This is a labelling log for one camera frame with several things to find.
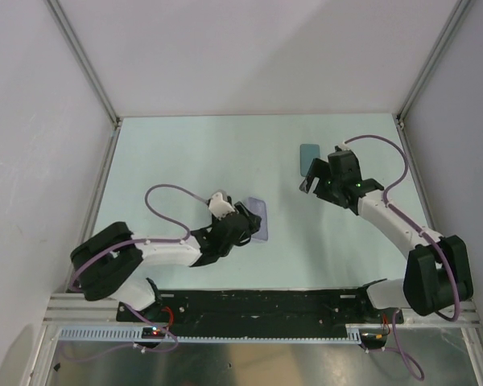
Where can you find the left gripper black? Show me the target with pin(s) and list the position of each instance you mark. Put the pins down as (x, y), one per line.
(254, 221)

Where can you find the left aluminium corner post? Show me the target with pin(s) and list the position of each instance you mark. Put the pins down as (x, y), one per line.
(71, 38)

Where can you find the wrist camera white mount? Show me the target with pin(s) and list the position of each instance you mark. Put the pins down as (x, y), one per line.
(219, 205)
(343, 146)

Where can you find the right aluminium corner post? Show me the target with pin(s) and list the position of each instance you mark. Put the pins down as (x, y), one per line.
(435, 55)

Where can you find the white slotted cable duct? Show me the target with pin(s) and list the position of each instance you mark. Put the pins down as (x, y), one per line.
(150, 334)

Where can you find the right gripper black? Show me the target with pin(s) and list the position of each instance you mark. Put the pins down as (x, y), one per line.
(319, 169)

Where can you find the aluminium frame rail front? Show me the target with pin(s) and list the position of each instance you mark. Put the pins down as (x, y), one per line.
(188, 306)

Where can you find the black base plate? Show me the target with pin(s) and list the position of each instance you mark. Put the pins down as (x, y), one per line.
(261, 327)

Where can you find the teal phone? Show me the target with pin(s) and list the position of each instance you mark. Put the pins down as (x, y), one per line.
(307, 153)

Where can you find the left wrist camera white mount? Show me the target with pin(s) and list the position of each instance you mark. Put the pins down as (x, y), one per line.
(219, 205)

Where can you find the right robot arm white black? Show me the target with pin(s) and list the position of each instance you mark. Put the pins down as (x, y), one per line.
(437, 274)

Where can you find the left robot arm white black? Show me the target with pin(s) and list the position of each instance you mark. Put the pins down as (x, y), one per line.
(109, 264)

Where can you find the purple phone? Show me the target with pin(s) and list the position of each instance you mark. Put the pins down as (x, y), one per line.
(258, 207)

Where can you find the aluminium corner post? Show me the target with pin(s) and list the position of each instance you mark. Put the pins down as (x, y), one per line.
(435, 55)
(71, 38)

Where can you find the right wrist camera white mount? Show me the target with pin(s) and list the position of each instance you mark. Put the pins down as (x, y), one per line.
(343, 146)

